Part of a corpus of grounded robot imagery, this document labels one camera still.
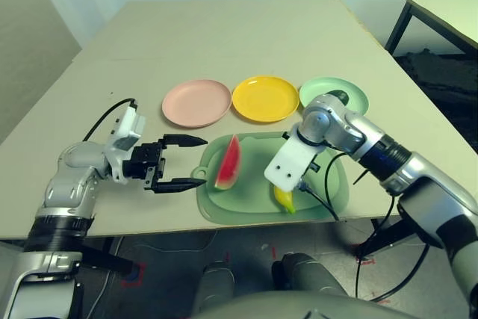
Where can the dark green avocado toy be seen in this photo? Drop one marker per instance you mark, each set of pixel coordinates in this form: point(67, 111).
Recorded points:
point(341, 95)

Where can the green cutting mat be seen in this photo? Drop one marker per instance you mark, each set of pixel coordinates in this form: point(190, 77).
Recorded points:
point(250, 203)

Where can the black table leg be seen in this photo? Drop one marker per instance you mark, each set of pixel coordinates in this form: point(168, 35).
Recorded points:
point(108, 257)
point(392, 237)

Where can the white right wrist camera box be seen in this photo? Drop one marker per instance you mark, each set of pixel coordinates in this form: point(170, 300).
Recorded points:
point(291, 158)

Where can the grey left robot leg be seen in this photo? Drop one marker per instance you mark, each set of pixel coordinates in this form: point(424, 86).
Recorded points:
point(214, 285)

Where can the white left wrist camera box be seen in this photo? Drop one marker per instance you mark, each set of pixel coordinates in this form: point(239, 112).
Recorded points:
point(127, 128)

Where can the pale robot torso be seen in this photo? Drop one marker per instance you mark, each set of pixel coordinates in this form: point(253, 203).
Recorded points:
point(298, 308)

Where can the mint green plate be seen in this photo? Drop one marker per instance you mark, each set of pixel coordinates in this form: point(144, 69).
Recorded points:
point(317, 87)

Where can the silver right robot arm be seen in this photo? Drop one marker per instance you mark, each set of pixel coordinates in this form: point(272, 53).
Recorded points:
point(403, 162)

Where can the pink plate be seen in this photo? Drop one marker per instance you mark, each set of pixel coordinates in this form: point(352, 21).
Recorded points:
point(196, 104)

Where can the grey right robot leg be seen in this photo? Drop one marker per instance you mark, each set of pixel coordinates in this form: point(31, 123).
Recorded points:
point(306, 274)

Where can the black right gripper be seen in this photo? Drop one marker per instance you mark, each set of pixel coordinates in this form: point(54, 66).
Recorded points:
point(314, 167)

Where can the watermelon slice toy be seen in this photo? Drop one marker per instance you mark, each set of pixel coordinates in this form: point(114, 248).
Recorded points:
point(229, 169)

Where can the grey robot leg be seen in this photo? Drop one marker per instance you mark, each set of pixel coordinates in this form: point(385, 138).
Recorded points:
point(214, 285)
point(306, 274)

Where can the beige side table black legs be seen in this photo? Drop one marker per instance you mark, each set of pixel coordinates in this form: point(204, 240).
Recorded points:
point(448, 12)

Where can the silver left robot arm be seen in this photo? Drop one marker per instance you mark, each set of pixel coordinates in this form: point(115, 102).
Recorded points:
point(71, 181)

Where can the yellow banana toy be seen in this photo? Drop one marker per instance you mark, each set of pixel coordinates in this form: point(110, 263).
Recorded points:
point(285, 199)

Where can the yellow plate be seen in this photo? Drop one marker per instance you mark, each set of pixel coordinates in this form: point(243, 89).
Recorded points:
point(265, 100)

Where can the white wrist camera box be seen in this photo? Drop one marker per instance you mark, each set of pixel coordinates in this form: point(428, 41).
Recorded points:
point(127, 128)
point(291, 158)

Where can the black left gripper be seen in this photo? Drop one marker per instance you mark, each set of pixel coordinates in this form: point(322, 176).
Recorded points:
point(143, 162)

